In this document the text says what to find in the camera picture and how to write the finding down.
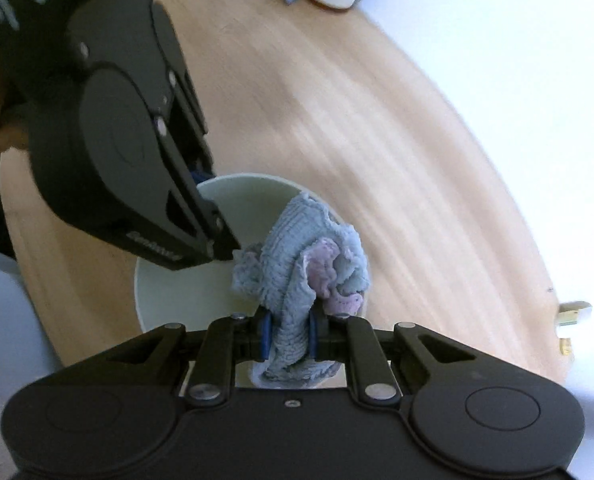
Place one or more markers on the grey pink cleaning cloth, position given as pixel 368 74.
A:
pixel 308 256

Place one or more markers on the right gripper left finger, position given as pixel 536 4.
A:
pixel 227 342

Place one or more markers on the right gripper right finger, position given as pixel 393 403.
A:
pixel 352 341

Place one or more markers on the yellow round tape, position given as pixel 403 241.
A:
pixel 565 346

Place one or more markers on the pale green bowl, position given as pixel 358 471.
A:
pixel 251 204

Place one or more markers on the small white pill bottle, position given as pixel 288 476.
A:
pixel 572 313

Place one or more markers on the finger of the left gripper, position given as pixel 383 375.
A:
pixel 199 177
pixel 224 242

